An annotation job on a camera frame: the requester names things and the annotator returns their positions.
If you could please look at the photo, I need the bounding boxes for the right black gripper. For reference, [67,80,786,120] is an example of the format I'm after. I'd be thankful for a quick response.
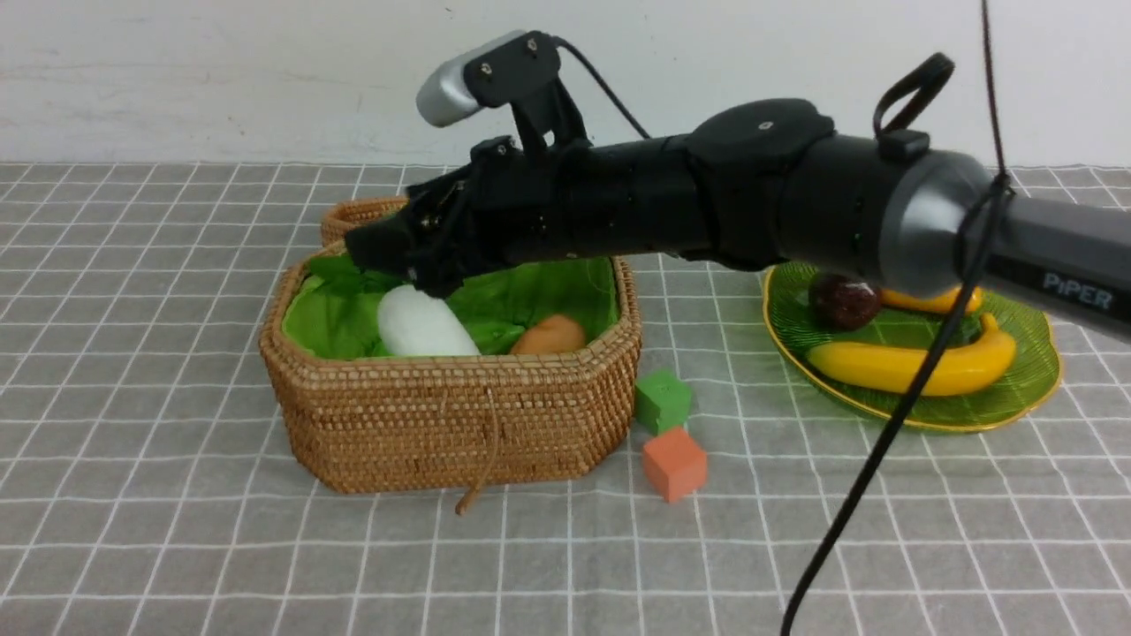
[343,137,614,300]

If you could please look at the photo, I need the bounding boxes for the brown toy potato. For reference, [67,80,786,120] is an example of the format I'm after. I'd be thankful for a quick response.
[509,313,588,355]

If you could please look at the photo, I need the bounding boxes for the white toy radish with leaves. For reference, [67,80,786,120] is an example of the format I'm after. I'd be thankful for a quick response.
[305,253,482,358]

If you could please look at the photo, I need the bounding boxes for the dark purple toy mangosteen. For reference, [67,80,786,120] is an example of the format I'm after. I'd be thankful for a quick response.
[808,270,884,330]

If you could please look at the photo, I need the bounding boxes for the orange toy mango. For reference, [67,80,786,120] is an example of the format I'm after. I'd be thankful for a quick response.
[879,287,983,315]

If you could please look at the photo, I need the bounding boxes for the yellow toy banana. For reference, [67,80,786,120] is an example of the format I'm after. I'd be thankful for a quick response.
[808,313,1018,396]

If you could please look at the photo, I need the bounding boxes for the right grey black robot arm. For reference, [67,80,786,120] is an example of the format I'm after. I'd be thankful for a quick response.
[344,98,1130,341]

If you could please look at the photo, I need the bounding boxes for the woven wicker basket lid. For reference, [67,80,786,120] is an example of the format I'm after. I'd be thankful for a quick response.
[320,196,408,247]

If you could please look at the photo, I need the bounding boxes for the green foam cube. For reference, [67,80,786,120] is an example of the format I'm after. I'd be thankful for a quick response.
[634,367,694,437]

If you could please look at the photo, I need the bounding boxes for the woven wicker basket green lining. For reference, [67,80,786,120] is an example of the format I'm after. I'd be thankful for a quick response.
[258,243,642,517]

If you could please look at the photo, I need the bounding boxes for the orange foam cube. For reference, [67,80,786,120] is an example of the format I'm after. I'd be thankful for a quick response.
[642,428,710,504]

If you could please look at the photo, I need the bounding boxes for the green glass plate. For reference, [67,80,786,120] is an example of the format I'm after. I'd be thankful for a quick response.
[763,264,1061,432]

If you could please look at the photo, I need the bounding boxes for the grey checkered tablecloth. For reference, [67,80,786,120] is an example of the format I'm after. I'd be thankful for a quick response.
[1,163,1130,635]

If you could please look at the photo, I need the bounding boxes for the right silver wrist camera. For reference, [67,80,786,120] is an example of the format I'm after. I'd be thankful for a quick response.
[415,31,592,151]

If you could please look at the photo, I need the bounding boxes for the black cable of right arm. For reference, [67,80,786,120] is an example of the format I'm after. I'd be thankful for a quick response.
[549,0,1017,636]

